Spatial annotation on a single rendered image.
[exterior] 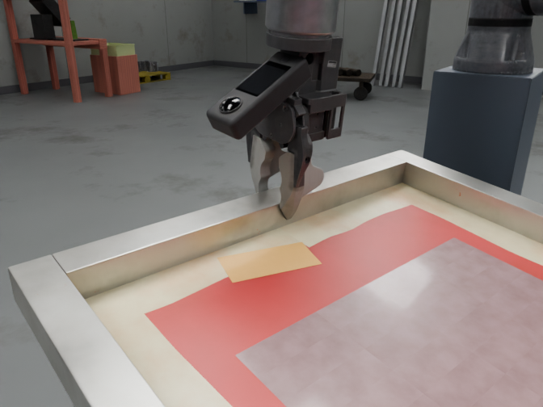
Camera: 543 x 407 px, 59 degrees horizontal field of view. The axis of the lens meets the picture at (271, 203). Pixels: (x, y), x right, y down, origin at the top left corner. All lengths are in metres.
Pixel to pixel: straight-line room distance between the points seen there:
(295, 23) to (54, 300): 0.34
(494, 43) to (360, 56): 8.86
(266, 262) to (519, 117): 0.64
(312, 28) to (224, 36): 11.28
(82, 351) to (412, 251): 0.38
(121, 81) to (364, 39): 4.57
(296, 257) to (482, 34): 0.66
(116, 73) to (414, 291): 7.80
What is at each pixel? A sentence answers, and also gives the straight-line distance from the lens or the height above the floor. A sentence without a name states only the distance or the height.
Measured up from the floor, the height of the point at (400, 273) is 1.05.
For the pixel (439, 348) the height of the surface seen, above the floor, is 1.04.
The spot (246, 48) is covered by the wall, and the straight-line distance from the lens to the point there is 11.39.
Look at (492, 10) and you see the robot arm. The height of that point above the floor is 1.31.
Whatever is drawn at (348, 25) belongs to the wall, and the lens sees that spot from 9.98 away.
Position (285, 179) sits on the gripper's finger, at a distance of 0.56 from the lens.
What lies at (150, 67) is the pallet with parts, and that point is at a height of 0.22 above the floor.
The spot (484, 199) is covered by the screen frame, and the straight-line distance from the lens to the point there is 0.71.
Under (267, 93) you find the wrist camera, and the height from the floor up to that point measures 1.24.
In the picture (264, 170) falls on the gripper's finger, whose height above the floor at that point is 1.13.
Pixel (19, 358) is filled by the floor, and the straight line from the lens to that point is 2.29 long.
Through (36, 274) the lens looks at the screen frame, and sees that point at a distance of 0.48.
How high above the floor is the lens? 1.32
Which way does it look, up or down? 22 degrees down
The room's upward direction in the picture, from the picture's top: straight up
